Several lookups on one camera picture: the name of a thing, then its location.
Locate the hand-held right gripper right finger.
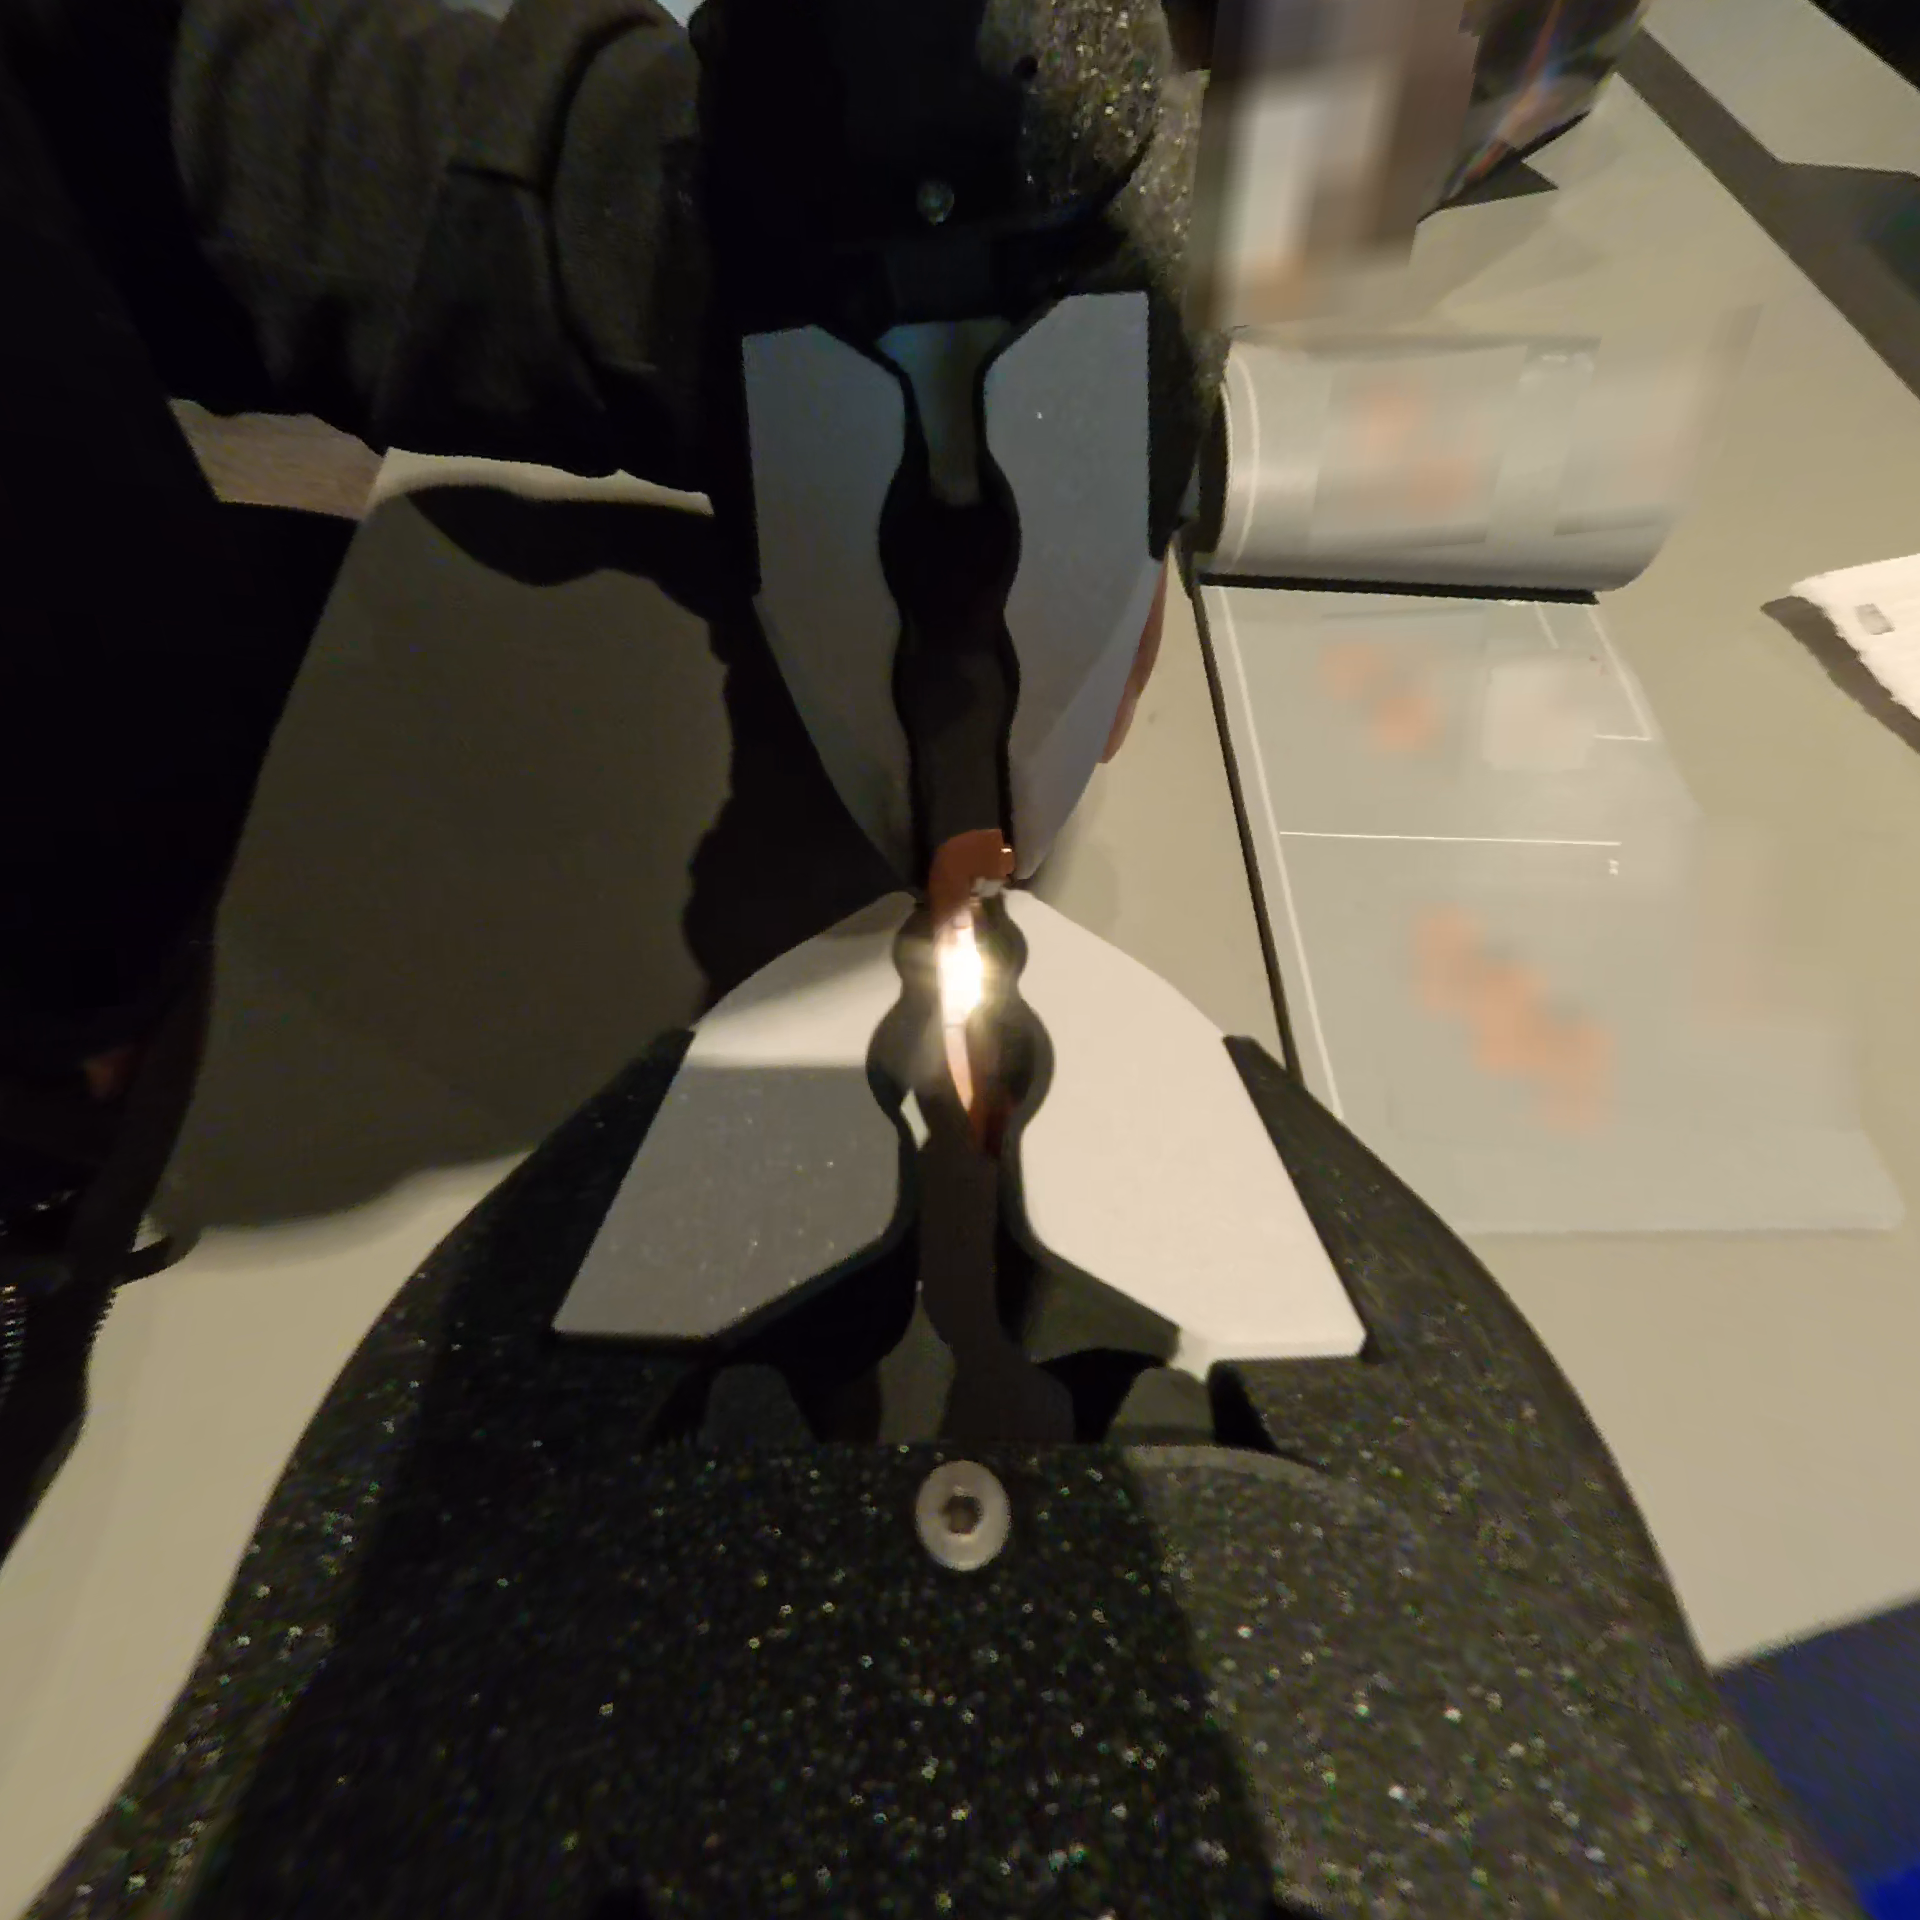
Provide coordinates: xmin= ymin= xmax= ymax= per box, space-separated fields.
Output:
xmin=983 ymin=891 xmax=1370 ymax=1375

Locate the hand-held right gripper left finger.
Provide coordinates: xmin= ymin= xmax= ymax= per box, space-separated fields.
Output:
xmin=550 ymin=896 xmax=941 ymax=1354

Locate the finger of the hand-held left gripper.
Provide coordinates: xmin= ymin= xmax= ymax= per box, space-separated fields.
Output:
xmin=977 ymin=288 xmax=1174 ymax=888
xmin=743 ymin=321 xmax=925 ymax=890

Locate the brown toy piece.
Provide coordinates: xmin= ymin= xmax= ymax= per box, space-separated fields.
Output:
xmin=937 ymin=901 xmax=1010 ymax=1164

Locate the brown round toy brick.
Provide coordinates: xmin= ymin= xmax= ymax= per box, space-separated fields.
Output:
xmin=928 ymin=828 xmax=1021 ymax=909

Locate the person's left forearm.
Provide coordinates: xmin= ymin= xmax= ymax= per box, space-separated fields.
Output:
xmin=152 ymin=0 xmax=723 ymax=512

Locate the grey desk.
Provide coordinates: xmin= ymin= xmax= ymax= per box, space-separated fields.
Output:
xmin=0 ymin=16 xmax=1920 ymax=1712

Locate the person's left hand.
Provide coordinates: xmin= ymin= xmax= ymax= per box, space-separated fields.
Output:
xmin=1113 ymin=576 xmax=1176 ymax=770

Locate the grey instruction booklet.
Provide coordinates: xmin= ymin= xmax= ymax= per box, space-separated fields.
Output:
xmin=1184 ymin=307 xmax=1907 ymax=1240

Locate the person's black jacket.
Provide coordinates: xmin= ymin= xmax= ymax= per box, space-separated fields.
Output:
xmin=0 ymin=0 xmax=393 ymax=1548

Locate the crumpled white paper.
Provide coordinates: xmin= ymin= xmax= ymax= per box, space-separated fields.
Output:
xmin=1762 ymin=551 xmax=1920 ymax=752

